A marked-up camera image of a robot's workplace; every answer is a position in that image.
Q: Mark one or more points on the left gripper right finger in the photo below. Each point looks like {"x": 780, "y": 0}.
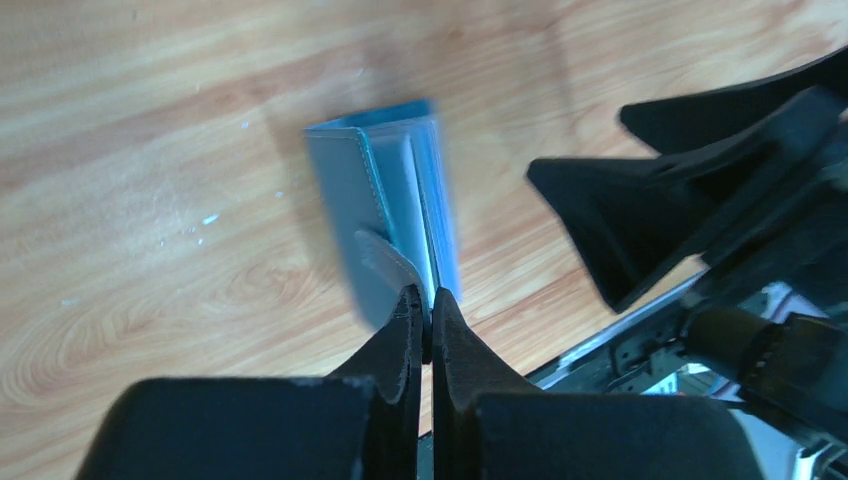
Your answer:
{"x": 490, "y": 422}

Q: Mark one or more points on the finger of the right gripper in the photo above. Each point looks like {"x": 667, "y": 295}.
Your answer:
{"x": 688, "y": 122}

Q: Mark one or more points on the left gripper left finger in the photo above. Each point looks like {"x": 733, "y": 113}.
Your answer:
{"x": 358, "y": 422}

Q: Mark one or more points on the teal leather card holder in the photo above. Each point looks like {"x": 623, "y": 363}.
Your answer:
{"x": 386, "y": 194}

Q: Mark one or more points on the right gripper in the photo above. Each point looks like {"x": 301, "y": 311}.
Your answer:
{"x": 766, "y": 210}

